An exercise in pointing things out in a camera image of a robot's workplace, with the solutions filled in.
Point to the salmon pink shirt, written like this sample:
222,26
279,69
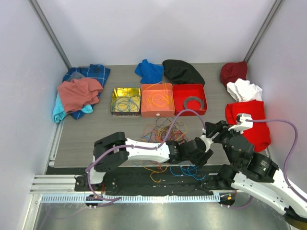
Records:
78,93

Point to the dark red cloth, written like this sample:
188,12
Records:
230,72

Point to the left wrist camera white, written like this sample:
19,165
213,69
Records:
207,141

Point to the bright red cloth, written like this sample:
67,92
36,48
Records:
259,135

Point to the red box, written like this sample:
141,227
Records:
189,96

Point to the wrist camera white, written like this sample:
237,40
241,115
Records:
207,141
243,123

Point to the aluminium corner post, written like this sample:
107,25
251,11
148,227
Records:
49,31
277,4

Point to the left aluminium corner post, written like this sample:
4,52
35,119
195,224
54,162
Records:
49,31

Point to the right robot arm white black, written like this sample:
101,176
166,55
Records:
255,173

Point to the white cloth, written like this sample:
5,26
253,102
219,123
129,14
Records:
244,91

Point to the gold tin box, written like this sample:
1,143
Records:
126,101

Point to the cyan cloth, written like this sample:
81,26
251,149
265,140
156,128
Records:
59,113

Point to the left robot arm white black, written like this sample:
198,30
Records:
112,151

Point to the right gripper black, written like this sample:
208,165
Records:
212,128

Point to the black cloth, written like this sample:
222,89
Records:
181,72

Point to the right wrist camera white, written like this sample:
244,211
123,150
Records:
243,123

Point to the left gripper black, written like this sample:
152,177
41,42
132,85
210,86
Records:
203,159

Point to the salmon pink box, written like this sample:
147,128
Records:
157,100

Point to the right aluminium corner post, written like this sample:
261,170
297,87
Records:
277,4

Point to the blue plaid cloth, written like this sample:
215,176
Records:
95,71

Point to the white cable duct rail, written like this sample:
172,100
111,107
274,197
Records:
91,199

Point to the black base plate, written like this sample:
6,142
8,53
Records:
151,181

